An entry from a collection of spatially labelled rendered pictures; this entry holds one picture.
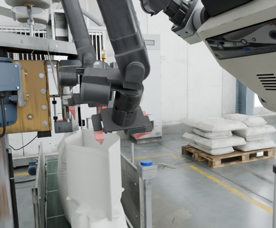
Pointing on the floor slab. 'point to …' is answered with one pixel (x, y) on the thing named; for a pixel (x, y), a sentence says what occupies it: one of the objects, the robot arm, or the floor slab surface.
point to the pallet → (213, 161)
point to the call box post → (147, 203)
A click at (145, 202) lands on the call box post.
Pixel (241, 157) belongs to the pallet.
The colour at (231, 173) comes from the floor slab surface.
